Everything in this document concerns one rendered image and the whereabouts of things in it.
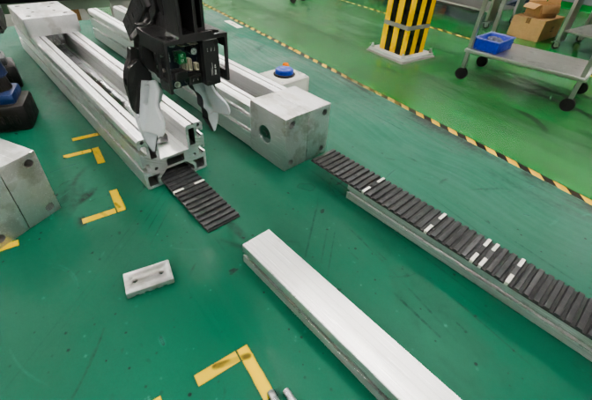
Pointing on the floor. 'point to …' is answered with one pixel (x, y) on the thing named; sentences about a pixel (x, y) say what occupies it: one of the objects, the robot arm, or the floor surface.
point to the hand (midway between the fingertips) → (181, 130)
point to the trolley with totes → (507, 51)
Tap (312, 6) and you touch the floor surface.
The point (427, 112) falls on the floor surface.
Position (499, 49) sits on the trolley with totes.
